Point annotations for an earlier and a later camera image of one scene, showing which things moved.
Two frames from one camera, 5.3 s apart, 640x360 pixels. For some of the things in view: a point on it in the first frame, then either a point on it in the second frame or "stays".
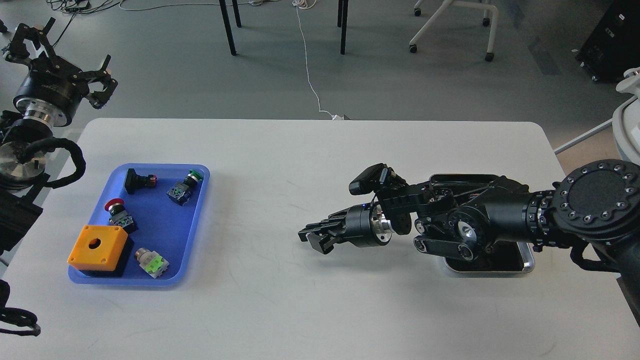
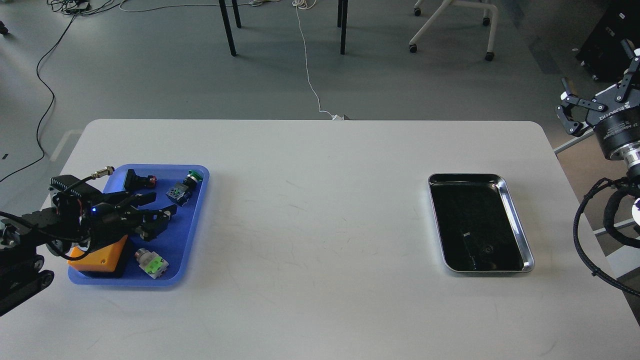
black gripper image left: (52, 88) to (108, 223)
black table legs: (340, 19) stays
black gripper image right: (365, 225) to (618, 124)
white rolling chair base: (489, 56) stays
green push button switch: (181, 192) stays
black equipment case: (614, 47) stays
